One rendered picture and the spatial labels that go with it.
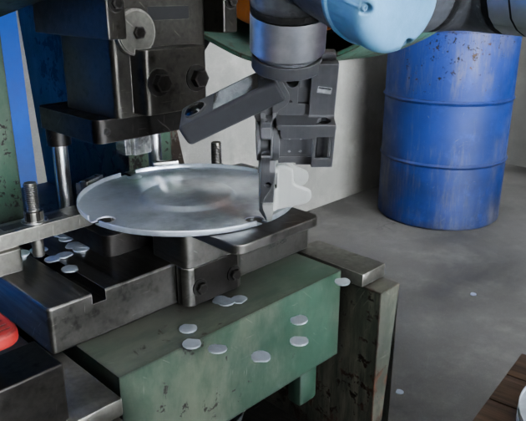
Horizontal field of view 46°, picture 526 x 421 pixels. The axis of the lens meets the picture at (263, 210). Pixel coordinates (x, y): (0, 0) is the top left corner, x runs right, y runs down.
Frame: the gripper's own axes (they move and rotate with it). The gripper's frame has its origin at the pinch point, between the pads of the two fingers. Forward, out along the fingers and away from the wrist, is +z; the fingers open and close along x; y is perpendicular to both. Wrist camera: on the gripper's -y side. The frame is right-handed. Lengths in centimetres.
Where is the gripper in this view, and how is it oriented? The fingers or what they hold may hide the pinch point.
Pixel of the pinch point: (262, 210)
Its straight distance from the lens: 74.8
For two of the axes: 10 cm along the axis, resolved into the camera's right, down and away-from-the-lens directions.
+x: -0.4, -6.2, 7.8
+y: 10.0, -0.1, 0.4
